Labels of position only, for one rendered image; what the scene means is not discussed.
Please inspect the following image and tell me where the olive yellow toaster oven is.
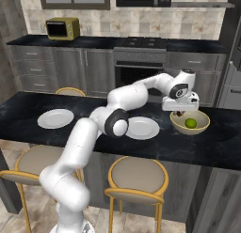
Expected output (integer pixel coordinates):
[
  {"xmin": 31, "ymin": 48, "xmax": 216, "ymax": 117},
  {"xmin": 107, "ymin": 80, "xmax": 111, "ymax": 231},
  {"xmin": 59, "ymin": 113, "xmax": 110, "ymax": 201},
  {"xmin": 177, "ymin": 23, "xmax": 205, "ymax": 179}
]
[{"xmin": 45, "ymin": 17, "xmax": 81, "ymax": 41}]

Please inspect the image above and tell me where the white round plate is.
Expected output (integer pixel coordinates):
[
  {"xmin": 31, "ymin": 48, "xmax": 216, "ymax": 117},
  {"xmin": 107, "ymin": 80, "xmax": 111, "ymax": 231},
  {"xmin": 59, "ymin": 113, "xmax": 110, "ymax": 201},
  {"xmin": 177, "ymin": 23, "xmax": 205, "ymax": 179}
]
[
  {"xmin": 37, "ymin": 108, "xmax": 75, "ymax": 130},
  {"xmin": 124, "ymin": 116, "xmax": 161, "ymax": 141}
]

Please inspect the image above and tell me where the black hob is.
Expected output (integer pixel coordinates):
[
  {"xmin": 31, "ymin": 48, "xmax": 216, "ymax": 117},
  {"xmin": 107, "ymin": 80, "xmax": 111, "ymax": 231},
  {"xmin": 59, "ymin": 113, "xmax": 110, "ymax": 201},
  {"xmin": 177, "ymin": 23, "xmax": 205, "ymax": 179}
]
[{"xmin": 116, "ymin": 36, "xmax": 169, "ymax": 50}]

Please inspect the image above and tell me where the dark framed window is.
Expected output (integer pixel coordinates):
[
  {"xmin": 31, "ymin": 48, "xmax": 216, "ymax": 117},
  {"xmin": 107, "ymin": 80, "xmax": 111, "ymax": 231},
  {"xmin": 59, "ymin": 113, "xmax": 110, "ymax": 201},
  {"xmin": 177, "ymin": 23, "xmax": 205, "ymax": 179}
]
[{"xmin": 39, "ymin": 0, "xmax": 111, "ymax": 11}]

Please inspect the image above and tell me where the grey base cupboards run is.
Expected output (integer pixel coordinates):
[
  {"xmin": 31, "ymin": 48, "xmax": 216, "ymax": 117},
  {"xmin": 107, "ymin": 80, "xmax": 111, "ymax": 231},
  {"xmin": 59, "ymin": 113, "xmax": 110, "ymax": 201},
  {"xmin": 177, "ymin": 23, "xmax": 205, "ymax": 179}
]
[
  {"xmin": 8, "ymin": 44, "xmax": 116, "ymax": 98},
  {"xmin": 165, "ymin": 51, "xmax": 228, "ymax": 108}
]

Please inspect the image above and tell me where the green lime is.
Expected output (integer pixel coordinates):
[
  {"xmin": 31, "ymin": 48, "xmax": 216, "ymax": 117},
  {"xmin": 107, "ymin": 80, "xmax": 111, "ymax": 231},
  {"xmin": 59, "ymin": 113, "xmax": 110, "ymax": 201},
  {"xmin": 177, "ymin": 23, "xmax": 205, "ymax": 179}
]
[{"xmin": 185, "ymin": 117, "xmax": 198, "ymax": 130}]

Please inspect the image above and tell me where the grey wall shelf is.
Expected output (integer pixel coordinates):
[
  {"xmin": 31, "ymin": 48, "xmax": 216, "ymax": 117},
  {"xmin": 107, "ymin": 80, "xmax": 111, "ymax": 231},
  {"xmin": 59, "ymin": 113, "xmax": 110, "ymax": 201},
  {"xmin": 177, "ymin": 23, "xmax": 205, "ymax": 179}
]
[{"xmin": 170, "ymin": 1, "xmax": 235, "ymax": 8}]

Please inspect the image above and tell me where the yellow stool with beige seat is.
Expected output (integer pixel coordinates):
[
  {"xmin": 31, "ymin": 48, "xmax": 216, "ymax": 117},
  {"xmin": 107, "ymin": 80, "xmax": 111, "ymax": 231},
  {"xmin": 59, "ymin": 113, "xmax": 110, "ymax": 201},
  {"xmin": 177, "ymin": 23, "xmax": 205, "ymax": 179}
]
[
  {"xmin": 0, "ymin": 144, "xmax": 85, "ymax": 233},
  {"xmin": 104, "ymin": 155, "xmax": 169, "ymax": 233},
  {"xmin": 55, "ymin": 86, "xmax": 87, "ymax": 98}
]

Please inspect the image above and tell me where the grey fridge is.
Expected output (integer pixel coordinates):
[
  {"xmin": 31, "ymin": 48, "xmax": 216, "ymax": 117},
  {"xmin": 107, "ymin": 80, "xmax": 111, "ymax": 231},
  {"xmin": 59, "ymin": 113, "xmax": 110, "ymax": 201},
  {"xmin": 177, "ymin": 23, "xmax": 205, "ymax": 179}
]
[{"xmin": 216, "ymin": 0, "xmax": 241, "ymax": 111}]

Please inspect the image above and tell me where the grey oven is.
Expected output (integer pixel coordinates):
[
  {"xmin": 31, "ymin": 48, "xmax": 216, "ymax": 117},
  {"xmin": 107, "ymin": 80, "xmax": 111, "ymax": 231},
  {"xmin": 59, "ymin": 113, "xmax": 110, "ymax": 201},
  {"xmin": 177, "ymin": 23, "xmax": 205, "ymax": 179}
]
[{"xmin": 113, "ymin": 46, "xmax": 168, "ymax": 103}]

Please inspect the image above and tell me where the dark grey kitchen island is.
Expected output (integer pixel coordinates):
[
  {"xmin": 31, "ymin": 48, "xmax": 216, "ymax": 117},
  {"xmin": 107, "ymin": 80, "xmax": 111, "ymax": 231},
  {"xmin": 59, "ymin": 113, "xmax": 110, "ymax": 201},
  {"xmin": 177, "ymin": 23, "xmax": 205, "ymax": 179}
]
[{"xmin": 0, "ymin": 91, "xmax": 241, "ymax": 233}]

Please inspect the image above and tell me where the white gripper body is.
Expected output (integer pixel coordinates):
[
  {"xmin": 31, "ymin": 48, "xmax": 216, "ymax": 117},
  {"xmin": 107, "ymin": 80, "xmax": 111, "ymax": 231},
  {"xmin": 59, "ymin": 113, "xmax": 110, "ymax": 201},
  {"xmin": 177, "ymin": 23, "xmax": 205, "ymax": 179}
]
[{"xmin": 161, "ymin": 92, "xmax": 201, "ymax": 112}]

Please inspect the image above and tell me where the beige bowl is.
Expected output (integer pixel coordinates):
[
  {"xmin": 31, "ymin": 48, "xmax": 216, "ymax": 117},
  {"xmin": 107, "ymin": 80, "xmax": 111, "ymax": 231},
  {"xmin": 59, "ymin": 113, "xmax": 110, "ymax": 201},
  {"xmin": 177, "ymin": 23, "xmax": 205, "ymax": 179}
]
[{"xmin": 169, "ymin": 109, "xmax": 211, "ymax": 136}]

